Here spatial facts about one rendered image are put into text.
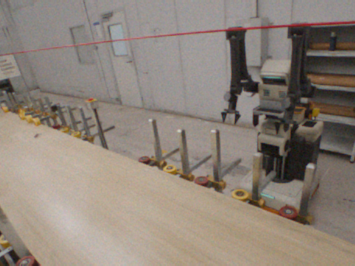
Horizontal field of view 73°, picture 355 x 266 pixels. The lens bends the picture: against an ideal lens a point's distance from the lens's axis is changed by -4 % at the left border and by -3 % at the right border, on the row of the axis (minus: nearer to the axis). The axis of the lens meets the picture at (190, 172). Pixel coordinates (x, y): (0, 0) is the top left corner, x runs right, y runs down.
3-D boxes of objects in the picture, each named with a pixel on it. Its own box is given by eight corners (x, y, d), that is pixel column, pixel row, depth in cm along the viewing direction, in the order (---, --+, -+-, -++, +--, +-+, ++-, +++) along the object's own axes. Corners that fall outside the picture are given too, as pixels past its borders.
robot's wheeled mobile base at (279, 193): (264, 172, 297) (265, 153, 284) (319, 188, 259) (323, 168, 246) (234, 201, 256) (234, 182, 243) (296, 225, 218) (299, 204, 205)
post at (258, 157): (253, 222, 146) (256, 150, 121) (258, 225, 144) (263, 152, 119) (251, 226, 144) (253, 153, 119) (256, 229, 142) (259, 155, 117)
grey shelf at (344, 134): (294, 136, 378) (306, 22, 297) (360, 148, 325) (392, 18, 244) (282, 148, 351) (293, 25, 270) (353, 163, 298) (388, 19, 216)
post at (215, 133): (218, 198, 157) (213, 127, 132) (223, 201, 155) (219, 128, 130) (215, 201, 155) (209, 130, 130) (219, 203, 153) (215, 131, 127)
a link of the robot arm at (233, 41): (244, 27, 158) (229, 28, 164) (239, 28, 154) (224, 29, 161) (244, 92, 181) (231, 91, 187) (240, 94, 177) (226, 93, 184)
